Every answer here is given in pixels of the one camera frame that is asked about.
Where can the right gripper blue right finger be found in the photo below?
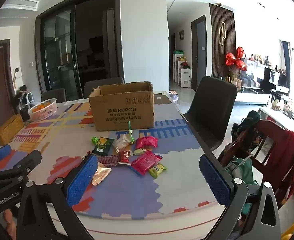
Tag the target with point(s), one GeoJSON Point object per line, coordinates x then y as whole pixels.
{"type": "Point", "coordinates": [217, 178]}

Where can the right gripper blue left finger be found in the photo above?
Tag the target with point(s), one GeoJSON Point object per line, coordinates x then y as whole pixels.
{"type": "Point", "coordinates": [79, 178]}

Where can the beige fortune biscuits bag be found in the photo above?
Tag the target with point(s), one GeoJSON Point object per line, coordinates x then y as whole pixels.
{"type": "Point", "coordinates": [101, 173]}

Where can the maroon striped snack bar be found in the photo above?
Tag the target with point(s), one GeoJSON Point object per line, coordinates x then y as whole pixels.
{"type": "Point", "coordinates": [107, 161]}

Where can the red small snack packet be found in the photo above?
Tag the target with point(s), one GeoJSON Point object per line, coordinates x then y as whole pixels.
{"type": "Point", "coordinates": [123, 157]}

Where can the pink snack packet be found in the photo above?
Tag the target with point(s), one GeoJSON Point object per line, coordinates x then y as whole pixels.
{"type": "Point", "coordinates": [146, 142]}
{"type": "Point", "coordinates": [144, 162]}

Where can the yellow green small packet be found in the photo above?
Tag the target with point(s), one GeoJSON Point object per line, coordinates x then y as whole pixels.
{"type": "Point", "coordinates": [156, 170]}

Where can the pale green candy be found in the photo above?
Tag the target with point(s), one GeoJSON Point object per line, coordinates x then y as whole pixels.
{"type": "Point", "coordinates": [139, 151]}

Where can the yellow woven tissue box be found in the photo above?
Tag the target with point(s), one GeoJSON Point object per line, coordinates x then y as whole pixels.
{"type": "Point", "coordinates": [10, 128]}

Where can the dark green cracker packet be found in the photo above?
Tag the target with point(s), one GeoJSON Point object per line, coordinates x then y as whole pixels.
{"type": "Point", "coordinates": [103, 146]}

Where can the small green lollipop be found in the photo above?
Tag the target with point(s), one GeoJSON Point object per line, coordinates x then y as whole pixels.
{"type": "Point", "coordinates": [94, 140]}

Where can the colourful patterned table mat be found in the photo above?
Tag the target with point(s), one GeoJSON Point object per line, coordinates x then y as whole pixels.
{"type": "Point", "coordinates": [65, 137]}

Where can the white basket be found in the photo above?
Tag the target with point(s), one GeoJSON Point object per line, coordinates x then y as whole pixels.
{"type": "Point", "coordinates": [44, 113]}

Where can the white beige snack packet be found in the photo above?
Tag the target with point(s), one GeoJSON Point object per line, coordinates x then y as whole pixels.
{"type": "Point", "coordinates": [123, 141]}

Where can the oranges in basket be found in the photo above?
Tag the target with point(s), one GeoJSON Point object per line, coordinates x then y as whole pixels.
{"type": "Point", "coordinates": [40, 106]}

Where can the large green lollipop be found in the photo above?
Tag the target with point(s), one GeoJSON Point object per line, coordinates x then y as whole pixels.
{"type": "Point", "coordinates": [130, 131]}

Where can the wooden chair with red clothes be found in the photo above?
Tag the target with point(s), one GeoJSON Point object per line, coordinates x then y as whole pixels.
{"type": "Point", "coordinates": [265, 146]}

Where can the black chair far left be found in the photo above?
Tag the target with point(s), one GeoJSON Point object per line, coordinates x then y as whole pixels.
{"type": "Point", "coordinates": [58, 94]}

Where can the brown cardboard box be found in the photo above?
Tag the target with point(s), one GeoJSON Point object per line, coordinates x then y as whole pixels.
{"type": "Point", "coordinates": [112, 106]}

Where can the black chair right side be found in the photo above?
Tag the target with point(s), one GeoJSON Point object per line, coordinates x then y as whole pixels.
{"type": "Point", "coordinates": [211, 109]}

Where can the white low cabinet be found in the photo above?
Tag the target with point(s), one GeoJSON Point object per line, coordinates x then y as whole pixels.
{"type": "Point", "coordinates": [251, 93]}

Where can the white storage shelf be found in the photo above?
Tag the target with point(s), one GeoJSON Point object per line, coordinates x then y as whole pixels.
{"type": "Point", "coordinates": [181, 70]}

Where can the red balloon bow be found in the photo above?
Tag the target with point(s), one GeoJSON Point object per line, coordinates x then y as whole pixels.
{"type": "Point", "coordinates": [236, 60]}

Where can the black glass sliding door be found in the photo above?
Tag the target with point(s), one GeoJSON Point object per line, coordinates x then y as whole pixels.
{"type": "Point", "coordinates": [76, 42]}

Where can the dark hallway door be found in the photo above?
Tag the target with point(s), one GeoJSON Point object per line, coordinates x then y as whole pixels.
{"type": "Point", "coordinates": [199, 51]}

